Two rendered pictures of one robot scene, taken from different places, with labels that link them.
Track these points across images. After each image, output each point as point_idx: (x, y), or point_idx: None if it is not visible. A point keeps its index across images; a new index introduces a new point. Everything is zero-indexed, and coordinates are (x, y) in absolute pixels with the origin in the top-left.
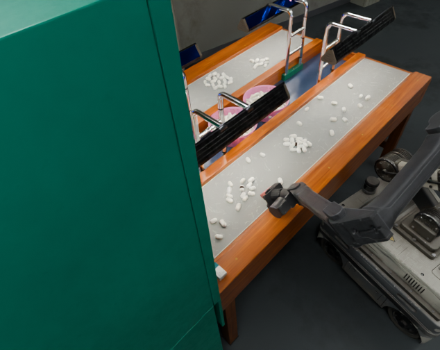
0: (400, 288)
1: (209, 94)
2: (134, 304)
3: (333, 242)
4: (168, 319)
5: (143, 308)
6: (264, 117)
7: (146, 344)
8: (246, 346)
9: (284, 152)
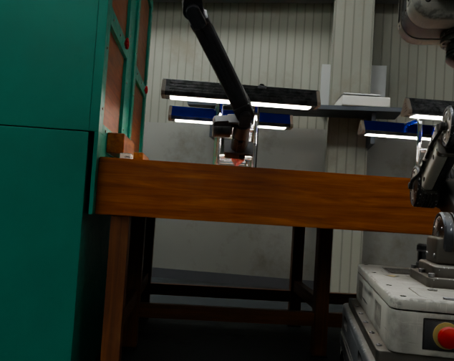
0: (362, 339)
1: None
2: (37, 3)
3: (341, 339)
4: (46, 66)
5: (39, 18)
6: (276, 101)
7: (21, 71)
8: None
9: None
